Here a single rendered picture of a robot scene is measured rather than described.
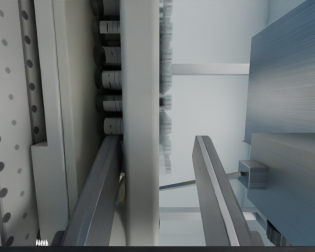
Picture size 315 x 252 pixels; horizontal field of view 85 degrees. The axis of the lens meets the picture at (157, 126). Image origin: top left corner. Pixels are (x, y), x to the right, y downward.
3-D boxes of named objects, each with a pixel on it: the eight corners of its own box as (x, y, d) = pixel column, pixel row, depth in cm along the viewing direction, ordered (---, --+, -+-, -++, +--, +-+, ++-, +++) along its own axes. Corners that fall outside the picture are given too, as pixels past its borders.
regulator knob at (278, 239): (276, 253, 20) (313, 253, 20) (278, 233, 20) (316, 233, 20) (259, 231, 23) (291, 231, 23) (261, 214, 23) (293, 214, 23)
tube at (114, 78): (76, 72, 14) (170, 71, 14) (77, 89, 14) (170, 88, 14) (67, 69, 12) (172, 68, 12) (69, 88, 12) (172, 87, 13)
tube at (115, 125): (79, 116, 14) (170, 117, 14) (80, 132, 14) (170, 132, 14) (71, 118, 13) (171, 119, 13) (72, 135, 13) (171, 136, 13)
